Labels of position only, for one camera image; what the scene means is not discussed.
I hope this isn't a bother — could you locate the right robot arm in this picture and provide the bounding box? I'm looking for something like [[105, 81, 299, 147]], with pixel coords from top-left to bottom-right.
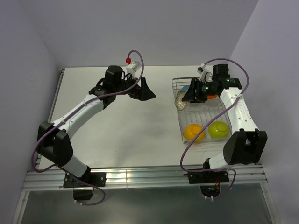
[[183, 63, 268, 182]]

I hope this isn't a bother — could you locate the patterned flower-shaped bowl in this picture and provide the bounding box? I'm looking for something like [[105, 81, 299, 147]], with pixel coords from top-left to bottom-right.
[[174, 91, 187, 111]]

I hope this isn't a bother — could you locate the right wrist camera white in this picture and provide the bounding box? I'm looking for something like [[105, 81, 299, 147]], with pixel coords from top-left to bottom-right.
[[197, 63, 213, 82]]

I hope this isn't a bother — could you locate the lime green bowl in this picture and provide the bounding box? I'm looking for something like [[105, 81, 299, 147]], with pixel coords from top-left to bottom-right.
[[208, 121, 229, 138]]

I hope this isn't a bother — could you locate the blue ceramic bowl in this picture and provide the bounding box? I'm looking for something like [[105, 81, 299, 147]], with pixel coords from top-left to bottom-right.
[[180, 85, 189, 93]]

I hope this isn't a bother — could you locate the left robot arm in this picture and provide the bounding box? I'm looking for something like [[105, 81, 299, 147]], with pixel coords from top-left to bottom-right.
[[36, 62, 156, 186]]

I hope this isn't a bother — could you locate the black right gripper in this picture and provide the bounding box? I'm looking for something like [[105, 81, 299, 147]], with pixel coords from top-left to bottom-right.
[[181, 77, 218, 103]]

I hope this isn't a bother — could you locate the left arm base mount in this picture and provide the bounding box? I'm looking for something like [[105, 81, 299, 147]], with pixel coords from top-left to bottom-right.
[[63, 172, 107, 203]]

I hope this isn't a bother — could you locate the aluminium table edge rail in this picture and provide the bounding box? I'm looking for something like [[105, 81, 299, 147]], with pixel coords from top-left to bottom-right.
[[21, 165, 267, 192]]

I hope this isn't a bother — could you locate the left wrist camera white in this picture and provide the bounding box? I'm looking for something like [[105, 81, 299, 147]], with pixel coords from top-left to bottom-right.
[[125, 61, 142, 79]]

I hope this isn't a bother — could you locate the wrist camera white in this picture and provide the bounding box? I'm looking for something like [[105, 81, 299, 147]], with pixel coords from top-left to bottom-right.
[[125, 61, 142, 79], [197, 63, 213, 82]]

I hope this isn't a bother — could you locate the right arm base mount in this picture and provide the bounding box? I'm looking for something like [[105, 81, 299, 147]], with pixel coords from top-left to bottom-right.
[[185, 171, 229, 199]]

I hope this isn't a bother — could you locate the yellow orange bowl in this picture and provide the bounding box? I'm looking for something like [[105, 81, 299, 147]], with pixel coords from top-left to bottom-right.
[[183, 124, 202, 140]]

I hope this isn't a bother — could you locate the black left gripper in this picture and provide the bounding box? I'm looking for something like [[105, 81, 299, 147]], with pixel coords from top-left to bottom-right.
[[114, 74, 155, 101]]

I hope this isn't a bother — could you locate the steel wire dish rack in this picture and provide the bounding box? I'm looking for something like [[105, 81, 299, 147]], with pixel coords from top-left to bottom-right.
[[172, 77, 225, 144]]

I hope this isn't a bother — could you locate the white bowl orange outside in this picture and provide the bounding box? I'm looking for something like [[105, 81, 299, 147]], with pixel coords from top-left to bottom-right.
[[207, 95, 218, 100]]

